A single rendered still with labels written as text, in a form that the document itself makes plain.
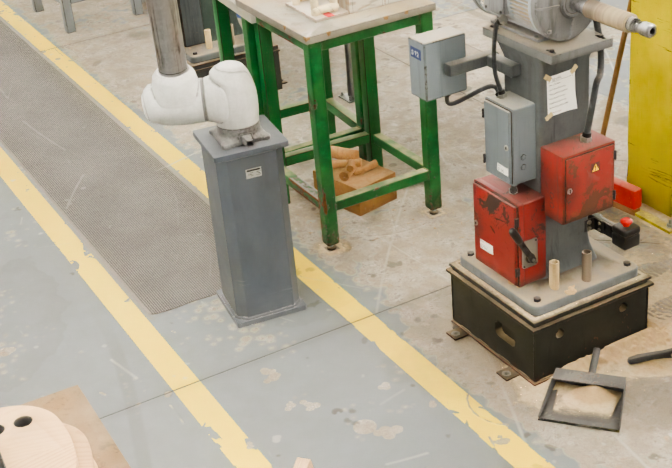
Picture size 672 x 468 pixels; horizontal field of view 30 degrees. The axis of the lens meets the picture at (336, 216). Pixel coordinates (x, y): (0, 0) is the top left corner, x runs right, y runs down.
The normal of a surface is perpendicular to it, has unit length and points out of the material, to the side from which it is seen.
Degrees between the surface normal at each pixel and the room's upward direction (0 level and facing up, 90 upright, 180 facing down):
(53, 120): 0
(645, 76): 90
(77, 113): 0
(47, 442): 0
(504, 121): 90
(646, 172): 90
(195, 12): 90
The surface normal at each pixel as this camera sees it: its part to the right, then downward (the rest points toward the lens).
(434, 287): -0.08, -0.88
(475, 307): -0.87, 0.29
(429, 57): 0.49, 0.37
